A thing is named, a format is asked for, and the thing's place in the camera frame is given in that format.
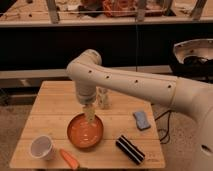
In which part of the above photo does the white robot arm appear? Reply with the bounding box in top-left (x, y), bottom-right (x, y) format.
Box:
top-left (66, 49), bottom-right (213, 171)

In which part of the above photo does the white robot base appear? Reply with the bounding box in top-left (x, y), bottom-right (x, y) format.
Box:
top-left (171, 38), bottom-right (213, 77)

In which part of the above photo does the orange bowl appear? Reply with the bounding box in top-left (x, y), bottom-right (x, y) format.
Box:
top-left (67, 114), bottom-right (104, 149)

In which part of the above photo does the wooden table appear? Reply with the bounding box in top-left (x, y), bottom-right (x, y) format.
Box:
top-left (10, 81), bottom-right (165, 169)

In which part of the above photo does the orange carrot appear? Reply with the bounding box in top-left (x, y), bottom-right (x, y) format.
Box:
top-left (59, 149), bottom-right (79, 170)

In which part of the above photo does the blue sponge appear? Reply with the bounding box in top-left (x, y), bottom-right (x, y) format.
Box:
top-left (133, 111), bottom-right (151, 130)

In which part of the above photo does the black striped eraser block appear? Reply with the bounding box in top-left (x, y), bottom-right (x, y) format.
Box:
top-left (115, 135), bottom-right (145, 165)

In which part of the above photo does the orange crate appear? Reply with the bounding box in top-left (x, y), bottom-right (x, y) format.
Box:
top-left (102, 0), bottom-right (135, 17)

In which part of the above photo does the black cable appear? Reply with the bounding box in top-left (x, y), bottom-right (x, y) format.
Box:
top-left (154, 109), bottom-right (174, 145)

